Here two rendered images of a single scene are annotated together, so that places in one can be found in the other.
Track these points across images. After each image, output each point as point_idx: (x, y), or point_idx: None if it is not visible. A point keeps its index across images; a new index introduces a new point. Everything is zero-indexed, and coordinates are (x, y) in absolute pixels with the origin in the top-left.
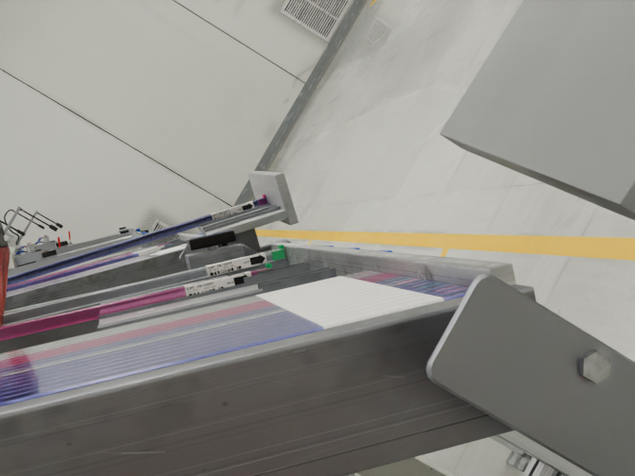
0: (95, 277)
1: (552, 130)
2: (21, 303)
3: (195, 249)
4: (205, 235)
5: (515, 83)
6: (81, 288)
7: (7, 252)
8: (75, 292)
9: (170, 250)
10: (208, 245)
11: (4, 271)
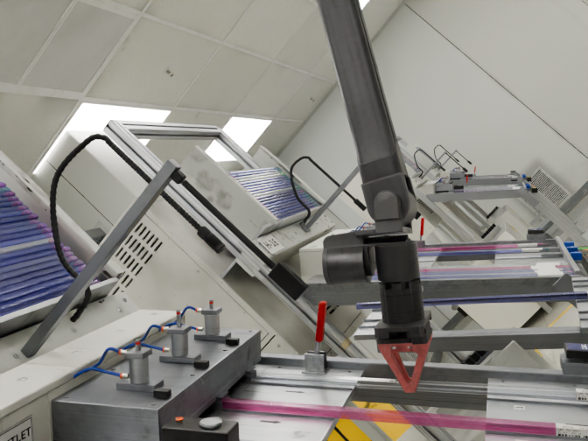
0: (487, 282)
1: None
2: (432, 287)
3: (570, 358)
4: (580, 348)
5: None
6: (476, 287)
7: (430, 339)
8: (471, 288)
9: (547, 271)
10: (581, 357)
11: (425, 356)
